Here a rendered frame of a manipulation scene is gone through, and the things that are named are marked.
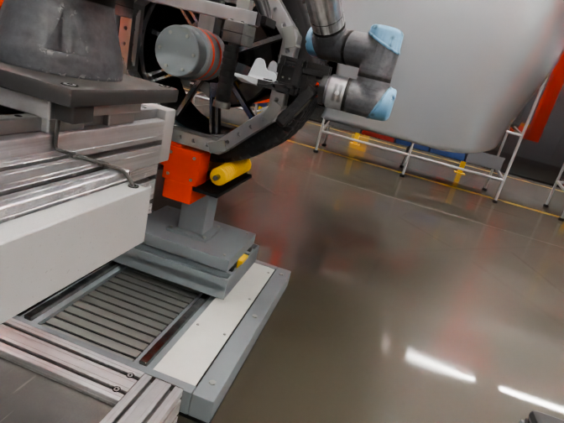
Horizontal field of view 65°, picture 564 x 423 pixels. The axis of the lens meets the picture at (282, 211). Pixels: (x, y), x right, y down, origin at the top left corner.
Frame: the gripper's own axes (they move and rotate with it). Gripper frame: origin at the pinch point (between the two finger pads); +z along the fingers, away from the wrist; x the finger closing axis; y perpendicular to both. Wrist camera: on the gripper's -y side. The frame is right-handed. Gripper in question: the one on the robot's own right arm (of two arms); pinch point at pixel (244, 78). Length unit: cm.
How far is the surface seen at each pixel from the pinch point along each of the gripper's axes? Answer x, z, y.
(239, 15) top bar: -1.4, 4.6, 13.4
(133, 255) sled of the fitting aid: -22, 35, -69
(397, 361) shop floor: -37, -63, -83
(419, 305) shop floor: -88, -73, -83
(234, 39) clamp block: 1.6, 3.6, 8.1
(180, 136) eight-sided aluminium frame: -24.5, 25.6, -23.7
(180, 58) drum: -5.9, 20.2, 0.5
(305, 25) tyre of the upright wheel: -28.8, -4.9, 16.6
